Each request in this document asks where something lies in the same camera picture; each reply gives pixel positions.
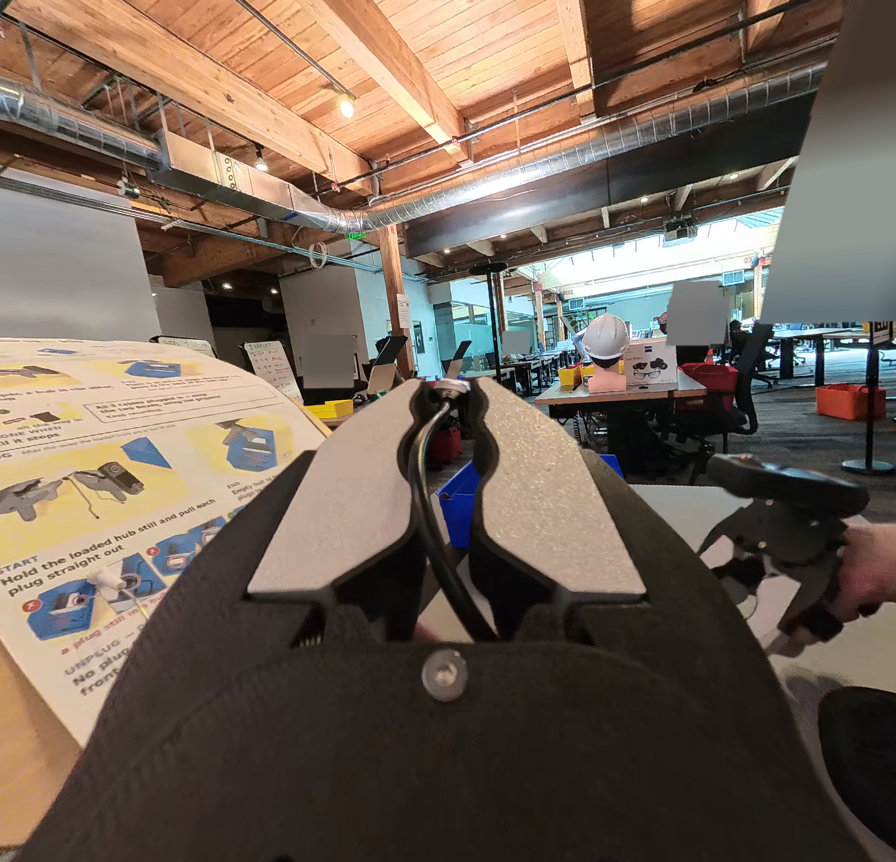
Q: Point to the orange plastic bin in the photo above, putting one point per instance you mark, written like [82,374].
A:
[850,402]

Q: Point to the white hard hat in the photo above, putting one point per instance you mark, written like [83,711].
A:
[605,336]

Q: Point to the white printed box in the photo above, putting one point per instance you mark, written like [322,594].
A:
[653,364]

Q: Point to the handwritten whiteboard sign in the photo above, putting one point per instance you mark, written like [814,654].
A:
[273,370]

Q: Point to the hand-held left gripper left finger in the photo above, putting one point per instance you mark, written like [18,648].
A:
[336,512]

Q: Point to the yellow plastic bin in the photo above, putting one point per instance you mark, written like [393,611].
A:
[331,410]

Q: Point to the red plastic bin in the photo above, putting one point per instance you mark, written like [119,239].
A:
[445,442]

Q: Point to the person's right hand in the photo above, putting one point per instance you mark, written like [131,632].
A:
[868,568]

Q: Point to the printed instruction sheet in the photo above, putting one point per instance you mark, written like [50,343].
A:
[98,498]

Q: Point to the mannequin head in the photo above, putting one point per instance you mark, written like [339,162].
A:
[606,377]

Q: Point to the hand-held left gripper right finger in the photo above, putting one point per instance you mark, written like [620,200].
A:
[553,512]

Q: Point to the black foam wrist rest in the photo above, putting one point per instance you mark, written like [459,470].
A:
[861,764]

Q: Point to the black office chair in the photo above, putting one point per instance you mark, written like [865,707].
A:
[721,386]

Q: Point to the blue plastic bin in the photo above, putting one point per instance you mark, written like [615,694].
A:
[459,505]

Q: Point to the wooden work desk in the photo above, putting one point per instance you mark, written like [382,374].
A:
[616,398]

